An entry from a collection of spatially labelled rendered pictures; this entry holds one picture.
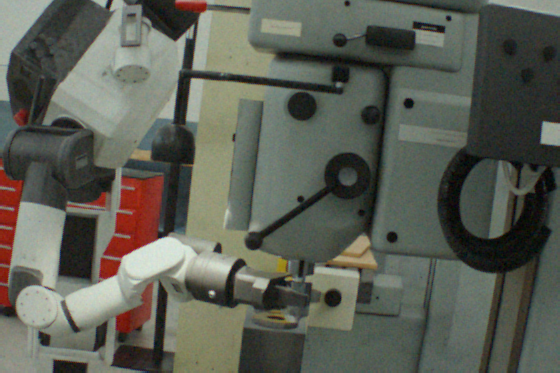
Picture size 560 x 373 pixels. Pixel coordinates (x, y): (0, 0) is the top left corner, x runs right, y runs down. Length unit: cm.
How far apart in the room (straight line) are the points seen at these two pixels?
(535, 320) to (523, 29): 49
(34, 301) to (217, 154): 173
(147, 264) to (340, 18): 53
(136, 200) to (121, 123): 433
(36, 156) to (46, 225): 13
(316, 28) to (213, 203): 191
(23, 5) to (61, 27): 909
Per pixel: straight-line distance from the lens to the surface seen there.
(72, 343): 243
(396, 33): 167
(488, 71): 147
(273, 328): 212
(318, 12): 170
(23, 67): 208
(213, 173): 355
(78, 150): 197
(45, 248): 194
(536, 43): 148
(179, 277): 189
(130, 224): 637
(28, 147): 198
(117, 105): 203
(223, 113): 354
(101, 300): 192
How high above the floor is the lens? 157
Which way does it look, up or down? 3 degrees down
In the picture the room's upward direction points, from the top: 7 degrees clockwise
